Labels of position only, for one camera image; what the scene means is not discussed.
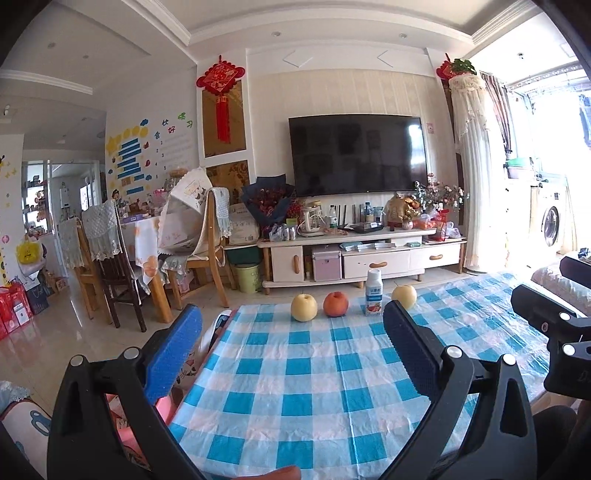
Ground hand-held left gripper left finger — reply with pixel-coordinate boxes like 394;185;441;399
46;302;206;480

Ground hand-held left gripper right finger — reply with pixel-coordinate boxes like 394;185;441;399
381;299;539;480

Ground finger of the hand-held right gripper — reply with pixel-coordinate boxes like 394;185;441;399
558;255;591;278
510;284;591;344

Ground pink plastic basin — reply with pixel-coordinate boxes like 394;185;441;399
104;390;174;467

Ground pale green trash bin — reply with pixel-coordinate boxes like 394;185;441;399
235;263;264;295

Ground person's left hand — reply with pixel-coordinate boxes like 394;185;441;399
238;465;303;480

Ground beige sofa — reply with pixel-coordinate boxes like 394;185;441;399
531;251;591;319

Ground cat print stool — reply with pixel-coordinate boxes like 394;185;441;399
182;310;234;384

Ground white washing machine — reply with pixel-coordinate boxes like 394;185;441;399
531;182;575;254

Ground yellow pear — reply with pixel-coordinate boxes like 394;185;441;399
291;293;317;320
392;285;417;311

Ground white yoghurt bottle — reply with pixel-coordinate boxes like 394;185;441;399
365;270;384;317

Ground person's dark trouser leg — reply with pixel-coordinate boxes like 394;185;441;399
531;405;580;480

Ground cream tv cabinet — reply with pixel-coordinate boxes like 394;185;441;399
257;228;468;296

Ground dark wooden chair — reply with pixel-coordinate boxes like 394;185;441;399
81;198;149;333

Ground light wooden chair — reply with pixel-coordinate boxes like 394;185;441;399
159;187;232;310

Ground orange print dining tablecloth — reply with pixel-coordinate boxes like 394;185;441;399
119;215;162;287

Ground blue white checked tablecloth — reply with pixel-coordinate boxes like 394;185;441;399
166;271;555;480

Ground stacked plastic basins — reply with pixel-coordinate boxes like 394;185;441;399
505;157;533;180

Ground lace covered wooden chair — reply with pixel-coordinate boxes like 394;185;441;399
58;217;100;319

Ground green storage box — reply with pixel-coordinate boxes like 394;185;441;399
225;246;263;266

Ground pink storage box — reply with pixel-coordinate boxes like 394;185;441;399
311;249;342;281

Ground white covered air conditioner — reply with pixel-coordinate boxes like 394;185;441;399
449;74;494;274

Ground white cartoon print cloth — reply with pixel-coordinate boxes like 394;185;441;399
158;167;214;252

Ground golden gift ornament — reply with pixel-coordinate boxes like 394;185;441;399
385;194;421;229

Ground dark blue gift bag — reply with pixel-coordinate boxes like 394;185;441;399
27;284;50;315

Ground artificial flower arrangement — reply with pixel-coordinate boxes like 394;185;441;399
413;178;469;217

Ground white printed bag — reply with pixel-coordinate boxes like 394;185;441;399
228;203;260;246

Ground pale green lace cloth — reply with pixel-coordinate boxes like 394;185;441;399
207;187;232;238

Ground large red gift bag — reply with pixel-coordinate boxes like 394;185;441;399
0;282;34;340

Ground white kettle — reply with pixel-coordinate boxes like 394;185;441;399
298;205;326;237

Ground cartoon print cushion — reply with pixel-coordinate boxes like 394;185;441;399
0;399;54;478

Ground patterned curtain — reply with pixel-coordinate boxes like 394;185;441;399
480;71;515;155

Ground yellow plastic bag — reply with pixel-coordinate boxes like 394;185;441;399
17;235;44;265

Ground dark blue wrapped bouquet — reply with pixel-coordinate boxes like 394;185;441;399
241;174;296;238

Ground black flat television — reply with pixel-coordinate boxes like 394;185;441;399
288;114;429;198

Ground green potted plant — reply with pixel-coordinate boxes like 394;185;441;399
448;58;478;77

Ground small red chinese knot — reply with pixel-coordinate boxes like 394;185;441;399
436;53;458;81

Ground large red chinese knot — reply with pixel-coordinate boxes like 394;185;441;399
196;55;246;144

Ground colourful wall stickers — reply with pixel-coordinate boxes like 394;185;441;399
105;113;195;197

